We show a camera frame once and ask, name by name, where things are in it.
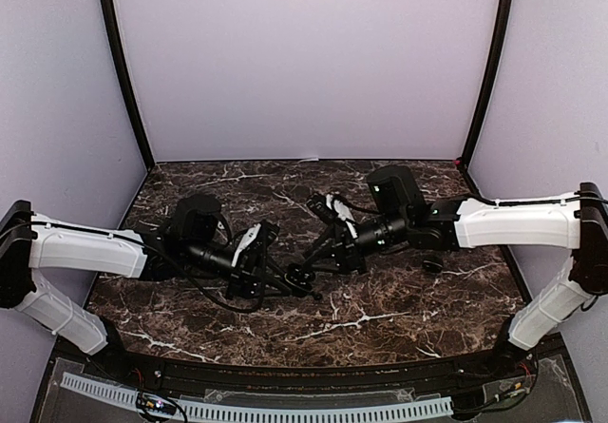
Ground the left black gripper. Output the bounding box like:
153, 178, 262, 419
185, 240, 295, 301

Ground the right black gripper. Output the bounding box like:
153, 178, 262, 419
303, 209, 410, 275

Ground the black charging case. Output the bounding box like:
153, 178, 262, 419
283, 263, 315, 298
422, 256, 445, 274

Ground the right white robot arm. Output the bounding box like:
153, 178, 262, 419
302, 165, 607, 379

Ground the black closed charging case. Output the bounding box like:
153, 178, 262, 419
422, 256, 445, 274

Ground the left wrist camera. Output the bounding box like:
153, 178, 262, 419
231, 221, 280, 268

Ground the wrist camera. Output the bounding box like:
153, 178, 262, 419
231, 221, 280, 268
306, 193, 358, 239

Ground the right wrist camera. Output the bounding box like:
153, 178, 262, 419
306, 193, 358, 239

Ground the white slotted cable duct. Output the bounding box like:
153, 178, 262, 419
59, 373, 454, 422

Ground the black front rail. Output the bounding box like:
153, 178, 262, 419
122, 351, 492, 394

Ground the right black frame post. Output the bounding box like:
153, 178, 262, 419
458, 0, 513, 172

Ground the black frame post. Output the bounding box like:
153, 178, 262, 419
458, 0, 513, 172
100, 0, 156, 171

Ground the left black frame post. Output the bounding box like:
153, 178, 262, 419
100, 0, 156, 171

